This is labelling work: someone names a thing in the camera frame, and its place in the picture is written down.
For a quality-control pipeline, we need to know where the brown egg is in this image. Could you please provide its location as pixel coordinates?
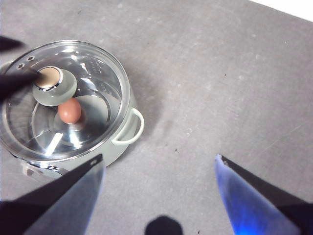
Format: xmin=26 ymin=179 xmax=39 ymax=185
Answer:
xmin=57 ymin=97 xmax=82 ymax=124

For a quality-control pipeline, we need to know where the pale green electric cooking pot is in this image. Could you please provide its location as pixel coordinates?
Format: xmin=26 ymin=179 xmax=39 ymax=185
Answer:
xmin=0 ymin=60 xmax=145 ymax=180

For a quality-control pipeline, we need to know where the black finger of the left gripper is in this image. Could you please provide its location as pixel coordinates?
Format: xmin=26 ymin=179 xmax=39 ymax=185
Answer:
xmin=0 ymin=70 xmax=44 ymax=101
xmin=0 ymin=36 xmax=26 ymax=52

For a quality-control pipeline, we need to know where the glass lid with green knob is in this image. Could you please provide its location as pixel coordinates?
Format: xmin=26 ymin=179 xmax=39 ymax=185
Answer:
xmin=0 ymin=40 xmax=131 ymax=163

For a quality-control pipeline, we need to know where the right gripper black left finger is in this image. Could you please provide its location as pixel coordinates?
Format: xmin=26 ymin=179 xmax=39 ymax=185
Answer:
xmin=0 ymin=153 xmax=107 ymax=235

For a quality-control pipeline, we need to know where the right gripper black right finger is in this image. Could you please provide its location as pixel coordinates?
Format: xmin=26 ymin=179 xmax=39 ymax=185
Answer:
xmin=214 ymin=153 xmax=313 ymax=235

